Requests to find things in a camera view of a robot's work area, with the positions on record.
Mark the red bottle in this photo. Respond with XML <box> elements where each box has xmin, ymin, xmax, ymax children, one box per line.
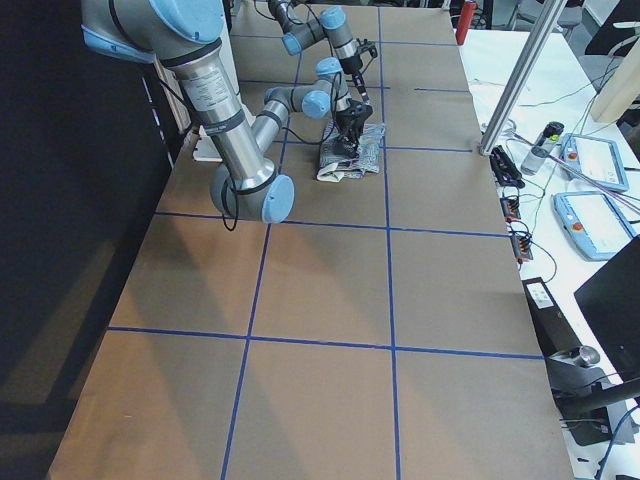
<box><xmin>455</xmin><ymin>0</ymin><xmax>477</xmax><ymax>46</ymax></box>

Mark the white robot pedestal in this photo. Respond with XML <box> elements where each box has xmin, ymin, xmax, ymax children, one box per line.
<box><xmin>194</xmin><ymin>0</ymin><xmax>241</xmax><ymax>162</ymax></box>

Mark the blue teach pendant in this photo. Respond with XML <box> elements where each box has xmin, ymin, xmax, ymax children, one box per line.
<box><xmin>561</xmin><ymin>135</ymin><xmax>629</xmax><ymax>192</ymax></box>
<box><xmin>552</xmin><ymin>191</ymin><xmax>636</xmax><ymax>261</ymax></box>

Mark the black box with label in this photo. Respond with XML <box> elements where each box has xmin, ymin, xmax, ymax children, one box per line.
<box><xmin>522</xmin><ymin>277</ymin><xmax>582</xmax><ymax>357</ymax></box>

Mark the lower blue teach pendant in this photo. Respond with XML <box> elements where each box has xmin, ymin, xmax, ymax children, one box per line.
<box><xmin>552</xmin><ymin>191</ymin><xmax>636</xmax><ymax>261</ymax></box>

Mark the upper blue teach pendant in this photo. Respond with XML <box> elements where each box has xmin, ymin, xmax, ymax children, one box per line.
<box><xmin>561</xmin><ymin>135</ymin><xmax>629</xmax><ymax>192</ymax></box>

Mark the wooden beam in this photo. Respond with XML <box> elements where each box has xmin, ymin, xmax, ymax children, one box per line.
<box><xmin>591</xmin><ymin>41</ymin><xmax>640</xmax><ymax>123</ymax></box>

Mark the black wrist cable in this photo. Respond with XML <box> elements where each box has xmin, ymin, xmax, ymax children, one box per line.
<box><xmin>219</xmin><ymin>64</ymin><xmax>351</xmax><ymax>232</ymax></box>

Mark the aluminium frame post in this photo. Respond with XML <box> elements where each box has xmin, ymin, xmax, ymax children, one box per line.
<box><xmin>478</xmin><ymin>0</ymin><xmax>566</xmax><ymax>156</ymax></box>

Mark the striped polo shirt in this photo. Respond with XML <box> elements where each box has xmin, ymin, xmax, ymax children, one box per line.
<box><xmin>316</xmin><ymin>120</ymin><xmax>386</xmax><ymax>183</ymax></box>

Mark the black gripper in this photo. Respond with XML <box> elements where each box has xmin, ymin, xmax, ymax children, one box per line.
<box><xmin>340</xmin><ymin>38</ymin><xmax>378</xmax><ymax>80</ymax></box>
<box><xmin>333</xmin><ymin>73</ymin><xmax>373</xmax><ymax>156</ymax></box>

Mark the black clamp tool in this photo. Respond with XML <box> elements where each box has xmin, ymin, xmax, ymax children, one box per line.
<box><xmin>489</xmin><ymin>145</ymin><xmax>525</xmax><ymax>189</ymax></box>

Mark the black monitor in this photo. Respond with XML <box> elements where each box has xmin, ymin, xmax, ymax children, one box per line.
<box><xmin>574</xmin><ymin>238</ymin><xmax>640</xmax><ymax>380</ymax></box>

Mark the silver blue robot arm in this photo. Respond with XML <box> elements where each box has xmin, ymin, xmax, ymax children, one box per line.
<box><xmin>81</xmin><ymin>1</ymin><xmax>377</xmax><ymax>224</ymax></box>
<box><xmin>267</xmin><ymin>0</ymin><xmax>378</xmax><ymax>105</ymax></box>

